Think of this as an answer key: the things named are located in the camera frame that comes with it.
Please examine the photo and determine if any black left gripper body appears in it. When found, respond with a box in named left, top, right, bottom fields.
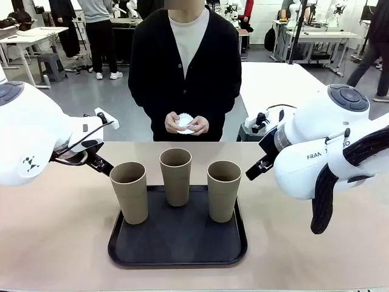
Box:
left=50, top=145, right=103, bottom=167

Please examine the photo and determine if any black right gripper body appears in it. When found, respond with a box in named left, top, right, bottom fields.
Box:
left=257, top=127, right=279, bottom=161

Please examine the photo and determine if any tall tan cup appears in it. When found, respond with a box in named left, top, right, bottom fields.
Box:
left=109, top=162, right=149, bottom=225
left=207, top=161, right=243, bottom=224
left=159, top=148, right=193, bottom=207

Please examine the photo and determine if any white lace coaster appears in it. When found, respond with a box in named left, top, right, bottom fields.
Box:
left=175, top=113, right=197, bottom=135

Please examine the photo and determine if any person's left forearm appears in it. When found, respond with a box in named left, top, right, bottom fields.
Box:
left=203, top=82, right=243, bottom=128

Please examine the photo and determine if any person's right forearm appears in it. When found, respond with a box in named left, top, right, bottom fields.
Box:
left=128, top=82, right=171, bottom=122

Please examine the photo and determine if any person's left hand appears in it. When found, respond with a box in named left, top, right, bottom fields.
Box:
left=186, top=116, right=211, bottom=137

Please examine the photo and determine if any person's right hand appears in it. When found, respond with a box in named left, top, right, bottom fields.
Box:
left=164, top=111, right=184, bottom=134

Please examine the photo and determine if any dark grey stool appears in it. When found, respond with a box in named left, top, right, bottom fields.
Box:
left=236, top=123, right=264, bottom=142

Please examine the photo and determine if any large white table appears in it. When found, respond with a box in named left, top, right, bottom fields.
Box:
left=239, top=62, right=331, bottom=128

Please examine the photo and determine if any grey plastic stool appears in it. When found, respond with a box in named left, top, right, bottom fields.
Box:
left=37, top=53, right=68, bottom=83

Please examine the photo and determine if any person in black cardigan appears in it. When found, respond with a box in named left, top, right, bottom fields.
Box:
left=127, top=0, right=243, bottom=142

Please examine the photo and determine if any black backpack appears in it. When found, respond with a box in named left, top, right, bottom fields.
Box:
left=263, top=26, right=277, bottom=52

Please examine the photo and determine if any black serving tray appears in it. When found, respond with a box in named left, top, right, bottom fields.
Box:
left=107, top=184, right=249, bottom=269

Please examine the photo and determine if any black vertical pole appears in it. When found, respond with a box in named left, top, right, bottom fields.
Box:
left=288, top=0, right=308, bottom=65

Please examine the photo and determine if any small brown-top table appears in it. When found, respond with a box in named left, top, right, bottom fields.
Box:
left=235, top=29, right=250, bottom=55

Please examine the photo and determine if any bystander in grey sweater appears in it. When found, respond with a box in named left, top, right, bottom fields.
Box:
left=77, top=0, right=124, bottom=81

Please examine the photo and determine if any long white workbench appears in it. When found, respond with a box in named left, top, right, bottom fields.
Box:
left=284, top=29, right=359, bottom=77

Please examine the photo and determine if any bystander in black clothes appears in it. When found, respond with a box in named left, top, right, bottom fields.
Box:
left=48, top=0, right=83, bottom=60

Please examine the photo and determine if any dark equipment table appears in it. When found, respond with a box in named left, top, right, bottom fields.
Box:
left=109, top=17, right=143, bottom=63

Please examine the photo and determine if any white desk with legs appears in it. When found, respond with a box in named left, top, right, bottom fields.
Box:
left=0, top=26, right=70, bottom=89

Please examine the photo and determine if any white crew-neck t-shirt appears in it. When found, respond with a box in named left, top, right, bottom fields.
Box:
left=168, top=7, right=210, bottom=78

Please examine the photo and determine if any bystander in red top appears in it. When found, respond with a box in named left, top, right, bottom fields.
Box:
left=242, top=0, right=255, bottom=33

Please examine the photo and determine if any walking bystander in dark clothes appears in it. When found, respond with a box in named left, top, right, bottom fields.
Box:
left=346, top=0, right=389, bottom=103

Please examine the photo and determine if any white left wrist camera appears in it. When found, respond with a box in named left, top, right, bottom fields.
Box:
left=83, top=107, right=119, bottom=130

